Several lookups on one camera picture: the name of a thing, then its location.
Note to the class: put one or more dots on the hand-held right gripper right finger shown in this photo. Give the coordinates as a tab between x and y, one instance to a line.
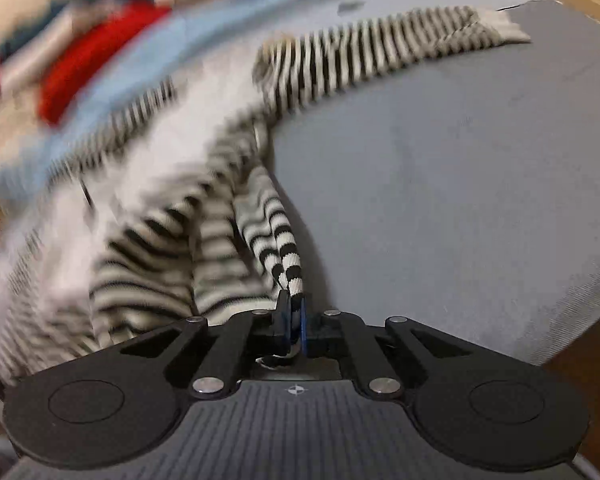
304	331

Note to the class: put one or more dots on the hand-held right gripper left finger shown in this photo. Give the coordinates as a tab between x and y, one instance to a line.
283	321

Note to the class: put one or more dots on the black white striped garment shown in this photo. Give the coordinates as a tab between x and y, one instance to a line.
220	240

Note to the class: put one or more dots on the grey mat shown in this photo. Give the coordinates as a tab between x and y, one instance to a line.
430	160

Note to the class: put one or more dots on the light blue sheet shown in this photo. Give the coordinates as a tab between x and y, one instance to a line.
130	65

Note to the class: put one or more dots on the red blanket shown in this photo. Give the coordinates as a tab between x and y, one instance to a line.
95	55

